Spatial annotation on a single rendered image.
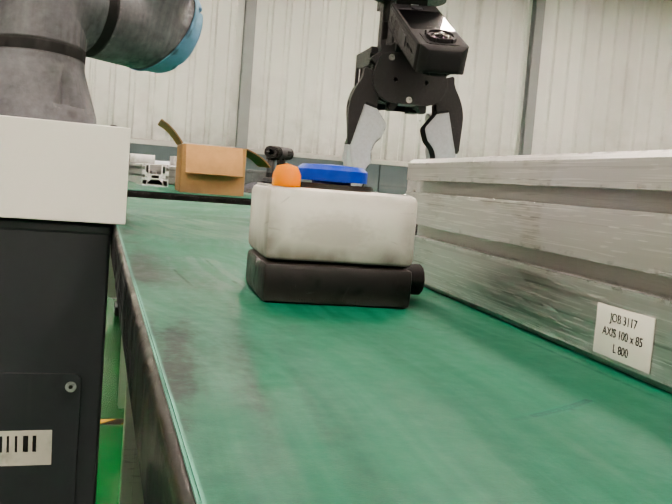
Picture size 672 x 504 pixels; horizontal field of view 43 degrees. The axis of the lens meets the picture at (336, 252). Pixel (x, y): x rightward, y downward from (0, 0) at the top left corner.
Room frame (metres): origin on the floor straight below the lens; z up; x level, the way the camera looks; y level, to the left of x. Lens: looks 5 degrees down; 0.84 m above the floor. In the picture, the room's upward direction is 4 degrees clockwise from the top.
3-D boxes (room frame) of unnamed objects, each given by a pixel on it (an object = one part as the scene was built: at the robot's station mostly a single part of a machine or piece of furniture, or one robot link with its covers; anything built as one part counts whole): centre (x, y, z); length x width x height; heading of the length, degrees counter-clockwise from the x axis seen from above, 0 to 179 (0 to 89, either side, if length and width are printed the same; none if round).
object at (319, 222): (0.48, 0.00, 0.81); 0.10 x 0.08 x 0.06; 102
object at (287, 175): (0.44, 0.03, 0.85); 0.01 x 0.01 x 0.01
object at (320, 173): (0.48, 0.01, 0.84); 0.04 x 0.04 x 0.02
